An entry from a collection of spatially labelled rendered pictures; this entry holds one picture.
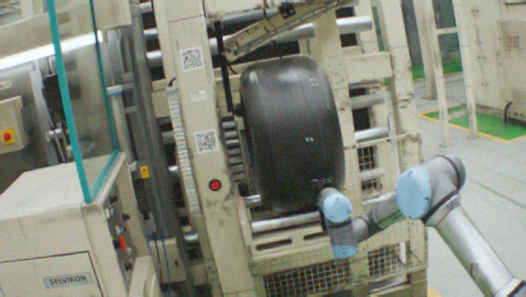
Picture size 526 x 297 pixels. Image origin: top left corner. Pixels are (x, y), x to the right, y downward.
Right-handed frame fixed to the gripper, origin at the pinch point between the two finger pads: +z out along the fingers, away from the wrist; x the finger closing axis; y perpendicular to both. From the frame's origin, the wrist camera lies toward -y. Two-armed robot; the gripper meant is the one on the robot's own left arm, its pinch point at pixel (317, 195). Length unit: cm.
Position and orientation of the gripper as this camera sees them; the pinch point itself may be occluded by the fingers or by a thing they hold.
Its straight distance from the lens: 194.8
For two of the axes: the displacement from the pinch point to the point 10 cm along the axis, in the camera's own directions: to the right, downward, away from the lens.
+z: -0.9, -1.0, 9.9
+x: -9.8, 1.9, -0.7
